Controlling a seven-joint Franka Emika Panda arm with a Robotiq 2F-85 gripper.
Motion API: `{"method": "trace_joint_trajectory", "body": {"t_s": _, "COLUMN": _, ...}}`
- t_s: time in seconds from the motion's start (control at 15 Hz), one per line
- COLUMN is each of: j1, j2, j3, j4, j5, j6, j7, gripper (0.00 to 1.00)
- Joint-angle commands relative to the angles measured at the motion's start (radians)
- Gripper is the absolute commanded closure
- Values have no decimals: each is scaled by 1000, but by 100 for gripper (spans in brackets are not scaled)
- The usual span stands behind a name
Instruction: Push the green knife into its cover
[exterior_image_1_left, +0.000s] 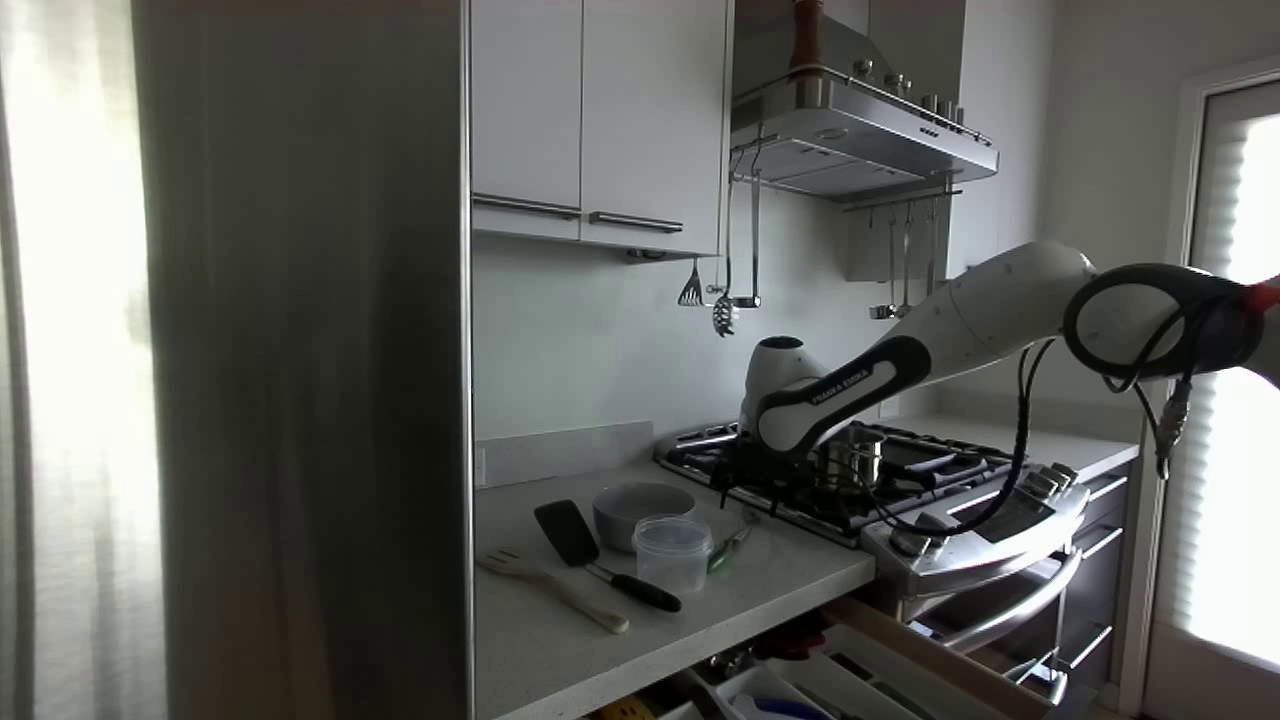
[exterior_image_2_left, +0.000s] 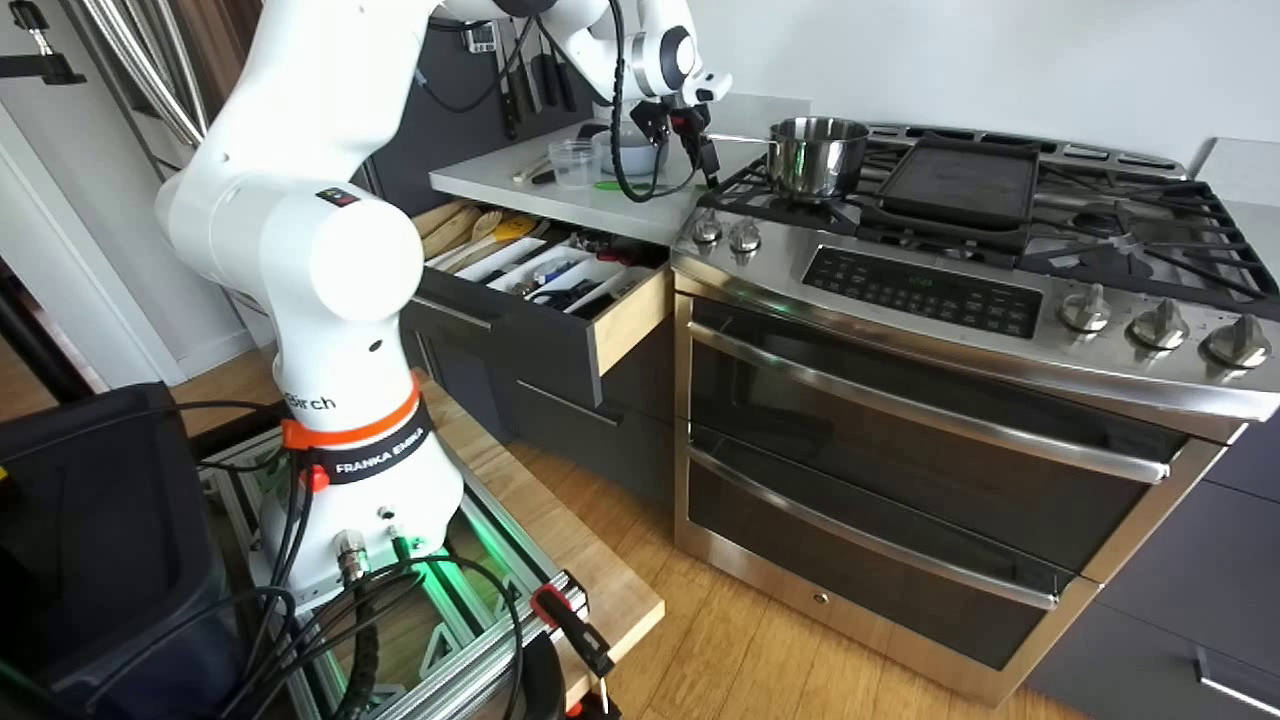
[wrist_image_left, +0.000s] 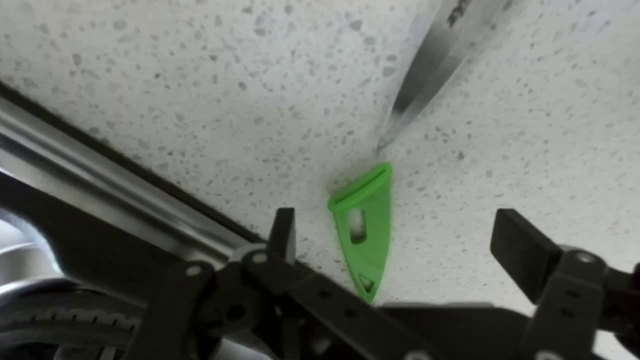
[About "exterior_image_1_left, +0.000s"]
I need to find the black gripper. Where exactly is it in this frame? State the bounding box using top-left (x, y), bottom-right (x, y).
top-left (714, 445), bottom-right (807, 498)

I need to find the green handled knife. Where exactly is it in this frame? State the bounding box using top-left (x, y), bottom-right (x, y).
top-left (701, 532), bottom-right (740, 580)

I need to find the stainless steel pot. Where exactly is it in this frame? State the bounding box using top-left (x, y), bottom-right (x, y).
top-left (812, 419), bottom-right (893, 498)

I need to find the clear plastic container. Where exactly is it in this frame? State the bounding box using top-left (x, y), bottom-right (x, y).
top-left (627, 515), bottom-right (714, 598)

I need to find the hanging metal ladle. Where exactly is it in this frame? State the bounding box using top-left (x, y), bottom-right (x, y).
top-left (707, 177), bottom-right (766, 338)

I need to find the black cast iron griddle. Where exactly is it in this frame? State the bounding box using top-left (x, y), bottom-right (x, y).
top-left (870, 431), bottom-right (997, 491)

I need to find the hanging triangular utensil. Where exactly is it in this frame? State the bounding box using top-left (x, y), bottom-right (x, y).
top-left (672, 255), bottom-right (711, 312)

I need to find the stainless steel gas range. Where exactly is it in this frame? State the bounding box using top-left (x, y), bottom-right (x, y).
top-left (650, 415), bottom-right (1092, 712)

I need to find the black spatula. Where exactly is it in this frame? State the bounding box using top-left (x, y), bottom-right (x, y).
top-left (531, 494), bottom-right (687, 614)

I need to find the white cutlery organizer tray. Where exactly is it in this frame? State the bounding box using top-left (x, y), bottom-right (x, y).
top-left (714, 625), bottom-right (963, 720)

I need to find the open wooden kitchen drawer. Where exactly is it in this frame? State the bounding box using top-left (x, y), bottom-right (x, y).
top-left (584, 594), bottom-right (1071, 720)

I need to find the white spatula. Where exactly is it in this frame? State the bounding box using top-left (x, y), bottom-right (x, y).
top-left (474, 544), bottom-right (632, 640)

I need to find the stainless steel range hood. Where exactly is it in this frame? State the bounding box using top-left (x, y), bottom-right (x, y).
top-left (726, 0), bottom-right (1002, 204)

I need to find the brown pepper grinder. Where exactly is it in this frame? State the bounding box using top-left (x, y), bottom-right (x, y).
top-left (786, 0), bottom-right (828, 75)

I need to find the tall dark cabinet panel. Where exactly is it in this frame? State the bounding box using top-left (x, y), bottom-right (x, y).
top-left (130, 0), bottom-right (479, 720)

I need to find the bright window blind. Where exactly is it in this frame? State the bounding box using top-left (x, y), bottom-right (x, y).
top-left (1173, 75), bottom-right (1280, 671)

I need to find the white sheer curtain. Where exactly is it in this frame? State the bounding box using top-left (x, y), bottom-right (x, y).
top-left (0, 0), bottom-right (173, 720)

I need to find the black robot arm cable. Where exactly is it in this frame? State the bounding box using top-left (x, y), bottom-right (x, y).
top-left (915, 260), bottom-right (1272, 540)

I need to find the dark drawer cabinet with handle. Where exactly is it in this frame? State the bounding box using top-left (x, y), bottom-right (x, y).
top-left (1056, 464), bottom-right (1146, 712)

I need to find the white wall cabinet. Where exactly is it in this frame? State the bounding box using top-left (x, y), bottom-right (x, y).
top-left (468, 0), bottom-right (737, 260)

